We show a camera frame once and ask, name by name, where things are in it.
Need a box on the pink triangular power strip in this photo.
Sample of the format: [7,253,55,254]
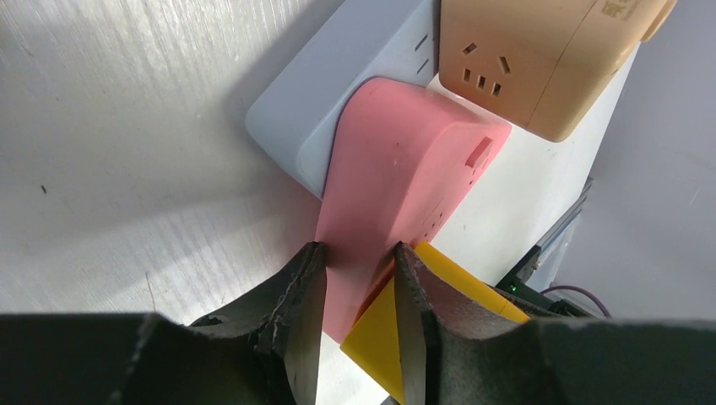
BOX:
[316,78,512,342]

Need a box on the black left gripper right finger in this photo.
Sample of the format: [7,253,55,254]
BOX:
[393,242,715,404]

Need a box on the tan cube socket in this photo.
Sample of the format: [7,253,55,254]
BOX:
[438,0,675,143]

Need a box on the light blue power strip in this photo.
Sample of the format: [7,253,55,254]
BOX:
[245,0,441,198]

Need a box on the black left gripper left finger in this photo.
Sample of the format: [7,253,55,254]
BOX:
[1,242,327,404]

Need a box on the yellow cube socket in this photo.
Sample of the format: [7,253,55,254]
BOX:
[340,241,530,404]

